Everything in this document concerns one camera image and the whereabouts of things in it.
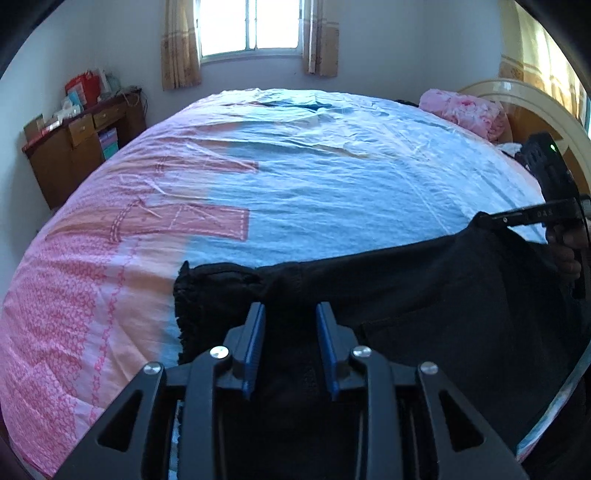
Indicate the red bag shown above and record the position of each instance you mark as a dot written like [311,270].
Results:
[83,87]

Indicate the pink floral folded blanket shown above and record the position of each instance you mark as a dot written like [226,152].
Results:
[461,110]

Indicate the white pillow with black dots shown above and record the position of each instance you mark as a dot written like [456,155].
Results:
[508,150]

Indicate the white framed window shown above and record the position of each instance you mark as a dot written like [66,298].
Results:
[251,27]

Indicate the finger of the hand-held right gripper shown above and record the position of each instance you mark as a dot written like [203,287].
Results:
[526,215]

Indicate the person's right hand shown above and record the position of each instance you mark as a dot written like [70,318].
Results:
[565,249]

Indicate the blue pink printed bed sheet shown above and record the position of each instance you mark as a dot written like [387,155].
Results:
[300,184]

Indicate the cardboard box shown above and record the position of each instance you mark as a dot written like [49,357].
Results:
[33,129]

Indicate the stack of pastel books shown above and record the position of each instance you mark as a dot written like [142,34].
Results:
[108,144]

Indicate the cream wooden headboard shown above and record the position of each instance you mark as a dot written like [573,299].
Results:
[535,110]

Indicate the yellow patterned curtain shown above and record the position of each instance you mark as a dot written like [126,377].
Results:
[323,41]
[540,50]
[178,50]

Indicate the brown wooden desk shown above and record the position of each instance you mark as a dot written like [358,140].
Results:
[69,157]

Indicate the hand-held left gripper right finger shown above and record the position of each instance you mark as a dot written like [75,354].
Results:
[325,332]

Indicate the black pants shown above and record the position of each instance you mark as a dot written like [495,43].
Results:
[415,295]

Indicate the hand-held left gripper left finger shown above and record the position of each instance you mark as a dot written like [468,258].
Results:
[255,332]

